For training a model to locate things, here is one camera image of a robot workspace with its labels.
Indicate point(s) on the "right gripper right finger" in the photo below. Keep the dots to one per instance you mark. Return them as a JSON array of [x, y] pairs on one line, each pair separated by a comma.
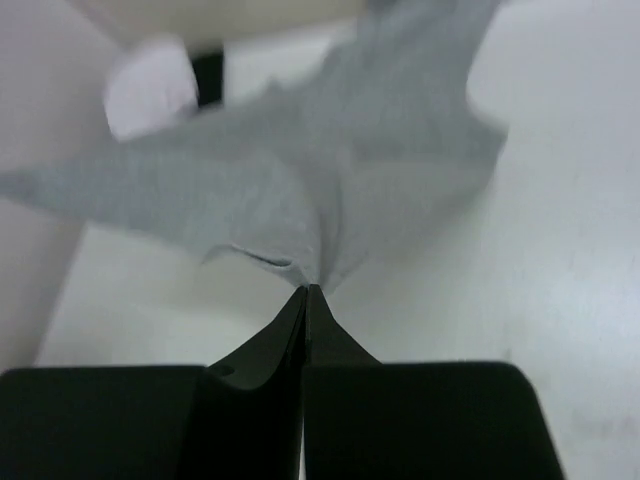
[[364, 419]]

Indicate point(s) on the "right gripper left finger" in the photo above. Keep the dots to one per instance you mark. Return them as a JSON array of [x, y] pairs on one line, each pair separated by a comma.
[[238, 418]]

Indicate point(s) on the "grey tank top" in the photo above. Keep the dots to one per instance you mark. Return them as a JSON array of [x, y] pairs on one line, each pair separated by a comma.
[[310, 180]]

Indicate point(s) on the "folded white tank top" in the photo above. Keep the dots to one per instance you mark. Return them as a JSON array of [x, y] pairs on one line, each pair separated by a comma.
[[151, 87]]

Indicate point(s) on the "folded black tank top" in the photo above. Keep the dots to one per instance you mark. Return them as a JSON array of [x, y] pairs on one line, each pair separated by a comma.
[[209, 71]]

